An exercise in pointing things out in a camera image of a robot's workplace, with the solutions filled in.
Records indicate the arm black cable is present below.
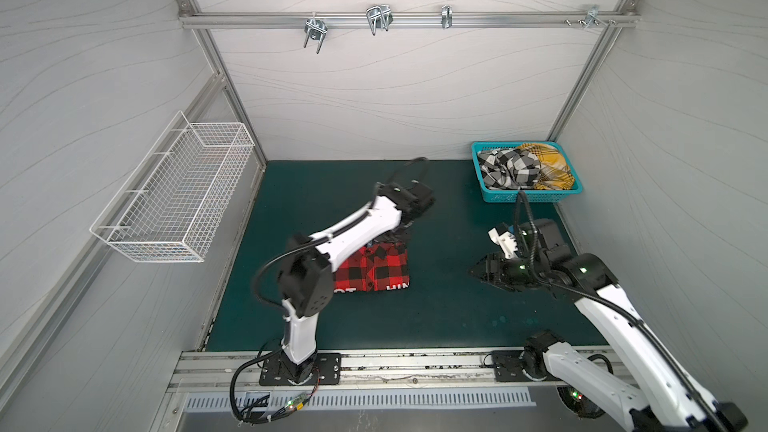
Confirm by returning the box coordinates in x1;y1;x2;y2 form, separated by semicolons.
229;157;430;426
512;190;730;432

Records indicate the metal clip hook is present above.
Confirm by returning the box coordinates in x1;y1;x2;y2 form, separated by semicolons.
441;5;453;30

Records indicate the white wire basket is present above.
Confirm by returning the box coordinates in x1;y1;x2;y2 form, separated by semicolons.
90;111;254;263

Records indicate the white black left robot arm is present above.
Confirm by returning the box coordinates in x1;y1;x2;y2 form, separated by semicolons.
277;181;435;382

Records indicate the metal u-bolt hook middle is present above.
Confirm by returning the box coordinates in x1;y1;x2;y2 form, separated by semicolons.
365;4;393;36

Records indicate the metal u-bolt hook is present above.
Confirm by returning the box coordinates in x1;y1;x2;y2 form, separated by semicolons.
303;17;328;54
365;4;393;36

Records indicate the aluminium horizontal rail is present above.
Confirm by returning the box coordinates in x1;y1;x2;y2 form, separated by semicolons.
179;10;641;30

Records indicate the teal plastic basket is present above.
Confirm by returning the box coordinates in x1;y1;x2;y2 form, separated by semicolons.
471;141;583;203

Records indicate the right aluminium corner post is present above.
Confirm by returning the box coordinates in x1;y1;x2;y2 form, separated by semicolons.
547;0;640;142

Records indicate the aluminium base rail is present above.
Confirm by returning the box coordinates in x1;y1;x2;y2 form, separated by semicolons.
167;344;661;394

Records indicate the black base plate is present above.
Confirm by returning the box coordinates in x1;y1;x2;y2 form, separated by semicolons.
259;352;341;386
481;350;546;383

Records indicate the metal bracket hook right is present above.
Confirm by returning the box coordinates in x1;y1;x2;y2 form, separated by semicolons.
564;5;617;30

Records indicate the yellow plaid shirt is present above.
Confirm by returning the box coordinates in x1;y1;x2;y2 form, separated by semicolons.
517;143;576;191

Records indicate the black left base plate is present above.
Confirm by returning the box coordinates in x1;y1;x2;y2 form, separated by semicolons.
259;352;341;386

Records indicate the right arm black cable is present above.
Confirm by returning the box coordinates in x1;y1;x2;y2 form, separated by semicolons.
512;190;730;432

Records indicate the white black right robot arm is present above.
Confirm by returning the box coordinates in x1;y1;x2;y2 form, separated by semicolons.
470;219;748;431

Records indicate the red black plaid shirt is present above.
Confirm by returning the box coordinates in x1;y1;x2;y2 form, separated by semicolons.
334;242;411;293

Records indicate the metal u-bolt hook left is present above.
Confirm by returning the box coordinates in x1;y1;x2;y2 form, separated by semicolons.
303;17;328;54

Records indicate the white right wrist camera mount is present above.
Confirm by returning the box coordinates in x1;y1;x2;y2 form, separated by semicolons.
488;223;518;259

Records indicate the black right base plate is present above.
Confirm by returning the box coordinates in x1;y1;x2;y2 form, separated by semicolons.
481;350;546;383

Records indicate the black white checkered shirt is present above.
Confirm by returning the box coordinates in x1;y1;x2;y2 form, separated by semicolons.
476;148;542;191

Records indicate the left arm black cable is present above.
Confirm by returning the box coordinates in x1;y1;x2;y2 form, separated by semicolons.
229;157;430;426

